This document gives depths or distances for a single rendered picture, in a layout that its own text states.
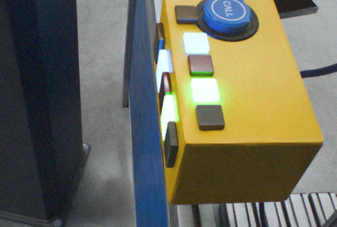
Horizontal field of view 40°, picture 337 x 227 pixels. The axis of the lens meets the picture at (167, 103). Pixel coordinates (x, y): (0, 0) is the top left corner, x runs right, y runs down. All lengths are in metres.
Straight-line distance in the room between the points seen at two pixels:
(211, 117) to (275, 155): 0.05
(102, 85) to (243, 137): 1.46
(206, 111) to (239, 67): 0.06
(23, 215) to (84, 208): 0.18
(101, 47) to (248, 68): 1.56
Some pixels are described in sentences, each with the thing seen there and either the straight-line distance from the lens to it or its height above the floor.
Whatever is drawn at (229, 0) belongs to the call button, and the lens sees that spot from 0.40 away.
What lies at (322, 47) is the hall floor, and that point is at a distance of 2.14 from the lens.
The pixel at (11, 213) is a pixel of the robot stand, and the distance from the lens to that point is 1.46.
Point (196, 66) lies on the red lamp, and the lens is 0.34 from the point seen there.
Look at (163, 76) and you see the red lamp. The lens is 0.36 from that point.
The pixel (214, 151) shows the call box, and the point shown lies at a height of 1.06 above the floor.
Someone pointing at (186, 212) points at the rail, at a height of 0.86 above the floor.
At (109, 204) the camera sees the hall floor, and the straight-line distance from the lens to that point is 1.48.
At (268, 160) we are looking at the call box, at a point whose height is 1.05.
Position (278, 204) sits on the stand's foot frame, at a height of 0.08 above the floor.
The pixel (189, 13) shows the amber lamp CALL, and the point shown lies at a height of 1.08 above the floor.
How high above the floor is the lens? 1.32
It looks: 50 degrees down
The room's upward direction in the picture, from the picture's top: 10 degrees clockwise
